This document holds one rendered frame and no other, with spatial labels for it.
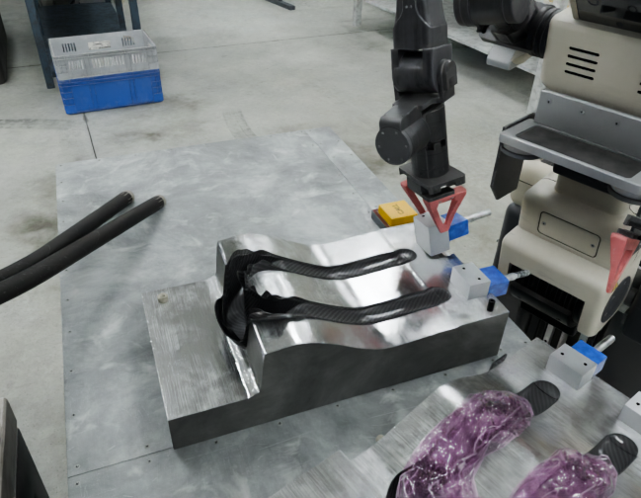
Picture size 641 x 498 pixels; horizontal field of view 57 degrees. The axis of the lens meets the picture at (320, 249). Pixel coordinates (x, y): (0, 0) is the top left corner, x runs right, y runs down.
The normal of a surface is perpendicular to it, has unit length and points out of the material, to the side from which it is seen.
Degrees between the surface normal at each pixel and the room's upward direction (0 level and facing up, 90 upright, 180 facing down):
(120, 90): 91
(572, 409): 0
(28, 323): 0
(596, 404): 0
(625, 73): 98
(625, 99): 98
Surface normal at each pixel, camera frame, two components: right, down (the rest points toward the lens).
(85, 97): 0.42, 0.55
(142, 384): 0.02, -0.81
